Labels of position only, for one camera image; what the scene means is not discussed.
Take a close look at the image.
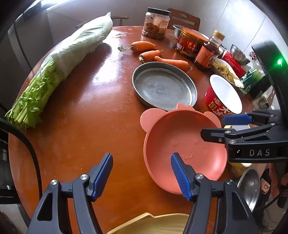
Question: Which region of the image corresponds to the white dish with food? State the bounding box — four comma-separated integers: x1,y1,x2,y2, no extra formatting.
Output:
211,58,244,88

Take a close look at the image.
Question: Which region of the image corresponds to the wooden chair with backrest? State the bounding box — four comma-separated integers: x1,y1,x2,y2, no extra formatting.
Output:
167,8,201,31

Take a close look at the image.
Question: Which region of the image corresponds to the carrot farthest back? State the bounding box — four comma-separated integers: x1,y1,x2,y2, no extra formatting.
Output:
118,41,156,52

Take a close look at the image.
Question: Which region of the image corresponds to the pink bear-shaped plate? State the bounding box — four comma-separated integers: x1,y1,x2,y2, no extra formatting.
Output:
140,103,228,195

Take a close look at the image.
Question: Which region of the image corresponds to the yellow shell-shaped plate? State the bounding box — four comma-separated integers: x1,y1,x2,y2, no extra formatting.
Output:
108,212,189,234

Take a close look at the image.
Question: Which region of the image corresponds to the red chili sauce jar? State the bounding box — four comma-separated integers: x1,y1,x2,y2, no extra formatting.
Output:
176,27,209,60

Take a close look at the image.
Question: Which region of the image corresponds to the stainless steel pan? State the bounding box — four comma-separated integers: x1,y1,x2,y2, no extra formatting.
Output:
132,62,198,111

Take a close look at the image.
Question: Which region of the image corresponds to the red cigarette box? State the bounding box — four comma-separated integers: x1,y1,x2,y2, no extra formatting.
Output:
222,52,246,78

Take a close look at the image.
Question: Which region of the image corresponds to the green plastic bottle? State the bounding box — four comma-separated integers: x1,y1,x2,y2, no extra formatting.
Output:
240,68,265,94

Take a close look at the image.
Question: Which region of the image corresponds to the carrot nearest pan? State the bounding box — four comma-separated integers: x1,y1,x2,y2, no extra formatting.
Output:
154,56,192,73

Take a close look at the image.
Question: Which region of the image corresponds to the clear jar black lid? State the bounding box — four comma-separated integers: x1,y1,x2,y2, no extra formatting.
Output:
141,7,171,39

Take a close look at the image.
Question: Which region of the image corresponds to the red paper noodle bowl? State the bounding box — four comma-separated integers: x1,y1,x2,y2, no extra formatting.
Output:
204,75,243,117

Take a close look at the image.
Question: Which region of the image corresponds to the bagged celery bunch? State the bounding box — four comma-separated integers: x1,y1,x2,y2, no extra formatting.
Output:
5,13,113,130

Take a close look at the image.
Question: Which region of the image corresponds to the stainless steel bowl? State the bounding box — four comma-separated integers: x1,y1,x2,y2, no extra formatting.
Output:
235,167,260,212

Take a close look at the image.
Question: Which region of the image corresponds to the carrot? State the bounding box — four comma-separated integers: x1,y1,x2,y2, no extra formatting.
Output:
138,50,162,63
118,41,156,52

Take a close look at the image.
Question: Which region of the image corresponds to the brown sauce bottle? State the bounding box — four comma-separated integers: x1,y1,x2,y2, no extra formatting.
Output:
194,30,225,71

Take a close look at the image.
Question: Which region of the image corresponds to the steel bowl behind jars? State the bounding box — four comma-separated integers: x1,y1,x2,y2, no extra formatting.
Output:
172,24,184,39

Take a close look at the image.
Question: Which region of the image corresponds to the yellow bowl white inside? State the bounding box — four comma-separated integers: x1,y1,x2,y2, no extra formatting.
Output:
224,125,252,177

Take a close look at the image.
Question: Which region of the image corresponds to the person's right hand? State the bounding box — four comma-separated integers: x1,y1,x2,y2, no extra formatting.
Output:
260,163,287,208

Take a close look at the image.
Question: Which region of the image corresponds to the middle carrot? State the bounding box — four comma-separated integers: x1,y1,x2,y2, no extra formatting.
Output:
138,50,162,63

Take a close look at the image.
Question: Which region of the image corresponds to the black thermos flask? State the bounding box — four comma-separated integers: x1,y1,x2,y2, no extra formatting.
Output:
248,76,271,99

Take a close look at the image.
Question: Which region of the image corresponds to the black cable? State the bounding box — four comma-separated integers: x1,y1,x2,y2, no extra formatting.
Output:
0,118,44,201

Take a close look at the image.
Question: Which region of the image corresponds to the small steel cup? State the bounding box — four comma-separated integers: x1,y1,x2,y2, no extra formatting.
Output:
230,44,250,65

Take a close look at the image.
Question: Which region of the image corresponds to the dark refrigerator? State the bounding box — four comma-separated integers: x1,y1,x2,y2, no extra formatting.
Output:
1,1,53,109

